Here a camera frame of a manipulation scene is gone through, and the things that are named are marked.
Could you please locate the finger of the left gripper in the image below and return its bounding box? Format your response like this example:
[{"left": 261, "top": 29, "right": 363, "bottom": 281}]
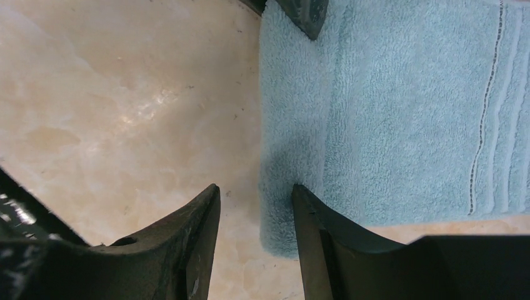
[{"left": 277, "top": 0, "right": 329, "bottom": 41}]

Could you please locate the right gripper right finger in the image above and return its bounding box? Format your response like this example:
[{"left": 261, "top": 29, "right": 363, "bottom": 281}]
[{"left": 291, "top": 184, "right": 529, "bottom": 299}]

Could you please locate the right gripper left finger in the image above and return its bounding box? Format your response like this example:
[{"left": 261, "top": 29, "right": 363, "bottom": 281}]
[{"left": 1, "top": 184, "right": 221, "bottom": 299}]

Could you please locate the light blue towel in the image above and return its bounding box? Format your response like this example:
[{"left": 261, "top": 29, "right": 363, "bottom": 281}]
[{"left": 259, "top": 1, "right": 529, "bottom": 258}]

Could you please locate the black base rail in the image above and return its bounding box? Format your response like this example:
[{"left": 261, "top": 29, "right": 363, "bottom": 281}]
[{"left": 1, "top": 169, "right": 88, "bottom": 246}]

